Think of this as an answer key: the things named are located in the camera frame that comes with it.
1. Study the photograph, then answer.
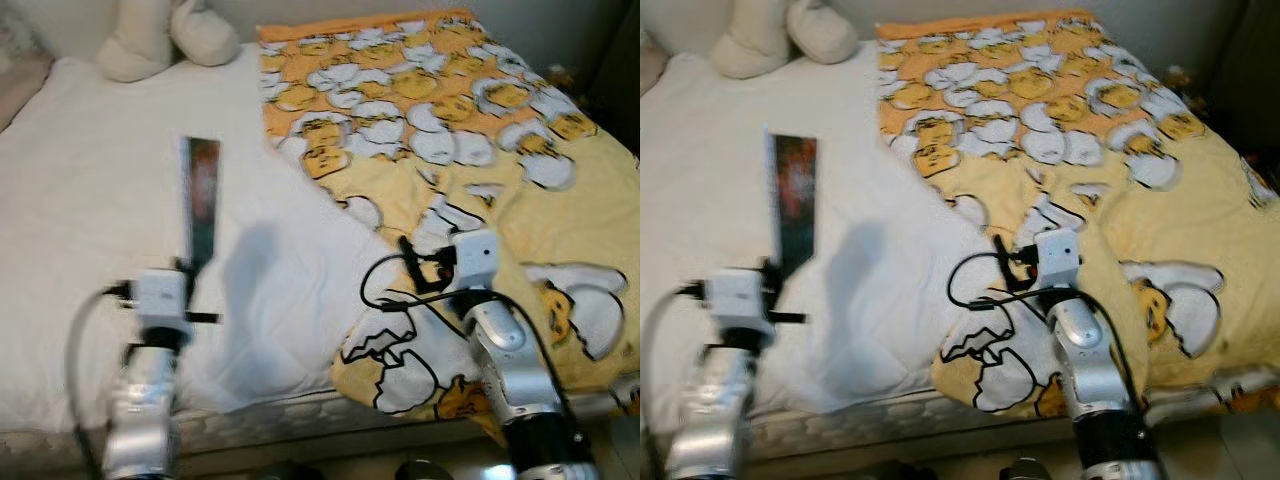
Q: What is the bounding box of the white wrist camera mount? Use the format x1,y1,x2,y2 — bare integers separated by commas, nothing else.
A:
132,268,191,331
1033,228,1083,291
452,230,499,293
705,268,766,336

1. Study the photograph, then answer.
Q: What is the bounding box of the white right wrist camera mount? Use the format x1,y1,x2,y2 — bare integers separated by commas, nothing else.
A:
452,230,499,293
1033,228,1083,291

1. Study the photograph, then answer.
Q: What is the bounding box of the dark cover book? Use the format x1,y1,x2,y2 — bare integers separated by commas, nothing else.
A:
765,130,819,283
180,137,222,276

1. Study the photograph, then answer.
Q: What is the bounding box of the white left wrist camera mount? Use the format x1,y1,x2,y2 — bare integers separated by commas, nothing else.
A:
132,268,191,331
705,268,766,336

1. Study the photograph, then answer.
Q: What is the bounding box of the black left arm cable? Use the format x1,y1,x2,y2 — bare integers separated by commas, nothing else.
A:
640,283,711,446
65,283,136,480

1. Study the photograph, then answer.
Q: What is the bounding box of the white quilted mattress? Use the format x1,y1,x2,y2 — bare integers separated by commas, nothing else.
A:
0,45,641,473
640,45,1280,466

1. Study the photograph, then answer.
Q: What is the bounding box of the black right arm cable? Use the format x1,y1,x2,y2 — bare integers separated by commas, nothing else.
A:
360,253,579,443
947,252,1151,431

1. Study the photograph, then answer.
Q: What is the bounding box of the yellow cartoon print blanket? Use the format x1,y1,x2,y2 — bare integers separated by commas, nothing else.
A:
877,10,1280,423
258,10,641,443

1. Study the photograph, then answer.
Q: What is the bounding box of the cream plush toy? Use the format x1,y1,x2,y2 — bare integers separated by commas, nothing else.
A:
712,0,859,79
97,0,241,83

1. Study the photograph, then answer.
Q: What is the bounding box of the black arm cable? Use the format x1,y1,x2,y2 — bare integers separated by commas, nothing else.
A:
947,252,1151,431
640,283,711,446
360,253,579,443
65,283,136,480

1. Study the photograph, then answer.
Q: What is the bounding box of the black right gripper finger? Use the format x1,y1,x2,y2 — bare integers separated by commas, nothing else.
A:
400,236,425,293
991,235,1015,293

